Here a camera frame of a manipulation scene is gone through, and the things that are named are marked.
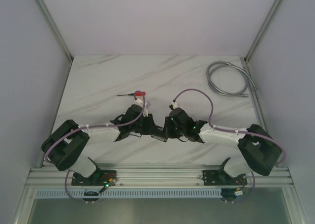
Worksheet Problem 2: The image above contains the grey coiled cable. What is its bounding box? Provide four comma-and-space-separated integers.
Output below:
206, 61, 259, 98

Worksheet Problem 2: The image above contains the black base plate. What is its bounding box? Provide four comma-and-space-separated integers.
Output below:
200, 170, 248, 186
71, 170, 117, 186

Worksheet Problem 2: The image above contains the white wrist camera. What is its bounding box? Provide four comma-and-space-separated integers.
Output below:
134, 98, 151, 117
169, 100, 182, 110

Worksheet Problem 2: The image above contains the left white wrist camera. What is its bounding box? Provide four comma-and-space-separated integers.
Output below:
134, 98, 151, 117

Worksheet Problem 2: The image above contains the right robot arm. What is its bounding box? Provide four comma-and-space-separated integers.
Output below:
163, 108, 282, 184

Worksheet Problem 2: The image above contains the black fuse box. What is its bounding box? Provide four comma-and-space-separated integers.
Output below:
151, 134, 168, 142

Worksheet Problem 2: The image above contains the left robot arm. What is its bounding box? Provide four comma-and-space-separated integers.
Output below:
41, 104, 165, 186

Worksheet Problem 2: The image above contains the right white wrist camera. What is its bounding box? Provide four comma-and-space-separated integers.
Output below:
169, 100, 182, 110

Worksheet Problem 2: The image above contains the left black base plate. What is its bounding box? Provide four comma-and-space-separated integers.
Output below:
71, 170, 117, 186

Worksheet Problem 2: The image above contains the red handled screwdriver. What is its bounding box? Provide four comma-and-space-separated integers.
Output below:
117, 91, 146, 97

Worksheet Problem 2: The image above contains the aluminium front rail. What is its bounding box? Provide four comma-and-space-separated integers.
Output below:
26, 164, 293, 188

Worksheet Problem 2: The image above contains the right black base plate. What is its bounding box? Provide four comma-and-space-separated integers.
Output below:
200, 170, 248, 186

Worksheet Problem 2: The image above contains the slotted cable duct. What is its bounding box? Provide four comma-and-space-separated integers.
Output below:
34, 188, 284, 199

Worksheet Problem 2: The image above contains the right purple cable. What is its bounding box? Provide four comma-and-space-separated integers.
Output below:
172, 88, 285, 205

